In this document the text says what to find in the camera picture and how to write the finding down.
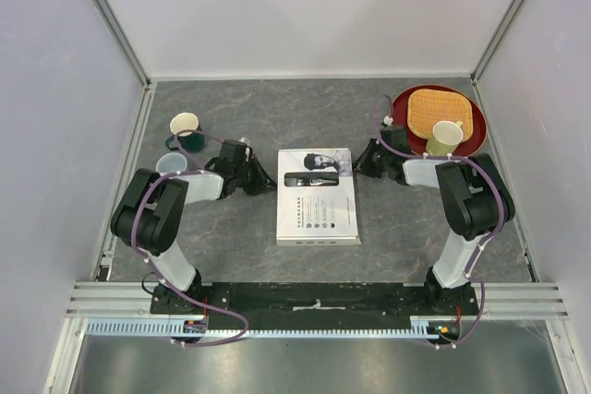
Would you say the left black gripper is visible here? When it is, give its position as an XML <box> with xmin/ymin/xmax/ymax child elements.
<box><xmin>235</xmin><ymin>155</ymin><xmax>280</xmax><ymax>197</ymax></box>

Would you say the white cardboard box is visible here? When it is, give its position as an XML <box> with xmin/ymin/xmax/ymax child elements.
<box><xmin>276</xmin><ymin>148</ymin><xmax>361</xmax><ymax>246</ymax></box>

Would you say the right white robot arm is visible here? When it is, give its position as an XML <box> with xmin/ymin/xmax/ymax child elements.
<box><xmin>353</xmin><ymin>125</ymin><xmax>515</xmax><ymax>315</ymax></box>

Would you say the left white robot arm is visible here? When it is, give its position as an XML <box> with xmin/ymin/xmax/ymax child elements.
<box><xmin>110</xmin><ymin>139</ymin><xmax>277</xmax><ymax>314</ymax></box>

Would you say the red round tray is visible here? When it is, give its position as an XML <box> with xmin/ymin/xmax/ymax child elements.
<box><xmin>391</xmin><ymin>85</ymin><xmax>488</xmax><ymax>157</ymax></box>

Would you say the woven bamboo mat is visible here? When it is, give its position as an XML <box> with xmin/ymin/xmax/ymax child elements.
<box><xmin>407</xmin><ymin>89</ymin><xmax>474</xmax><ymax>142</ymax></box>

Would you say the dark green mug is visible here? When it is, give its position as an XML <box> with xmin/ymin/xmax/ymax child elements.
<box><xmin>164</xmin><ymin>113</ymin><xmax>205</xmax><ymax>153</ymax></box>

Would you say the light green cup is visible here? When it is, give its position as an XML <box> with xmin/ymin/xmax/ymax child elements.
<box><xmin>426</xmin><ymin>121</ymin><xmax>464</xmax><ymax>156</ymax></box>

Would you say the clear plastic measuring cup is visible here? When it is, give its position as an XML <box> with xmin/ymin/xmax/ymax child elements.
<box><xmin>155</xmin><ymin>152</ymin><xmax>187</xmax><ymax>175</ymax></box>

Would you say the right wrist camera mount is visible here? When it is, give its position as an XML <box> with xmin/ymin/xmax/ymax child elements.
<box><xmin>380</xmin><ymin>115</ymin><xmax>394</xmax><ymax>128</ymax></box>

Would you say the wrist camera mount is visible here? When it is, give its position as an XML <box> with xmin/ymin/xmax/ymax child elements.
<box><xmin>380</xmin><ymin>115</ymin><xmax>394</xmax><ymax>128</ymax></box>
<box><xmin>239</xmin><ymin>137</ymin><xmax>253</xmax><ymax>161</ymax></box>

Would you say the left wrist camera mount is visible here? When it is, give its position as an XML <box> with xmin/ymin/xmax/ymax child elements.
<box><xmin>239</xmin><ymin>137</ymin><xmax>253</xmax><ymax>161</ymax></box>

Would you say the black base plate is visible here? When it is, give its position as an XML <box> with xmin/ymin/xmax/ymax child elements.
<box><xmin>150</xmin><ymin>281</ymin><xmax>481</xmax><ymax>331</ymax></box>

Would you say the white slotted cable duct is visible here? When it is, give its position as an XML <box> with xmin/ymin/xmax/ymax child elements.
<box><xmin>86</xmin><ymin>318</ymin><xmax>441</xmax><ymax>340</ymax></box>

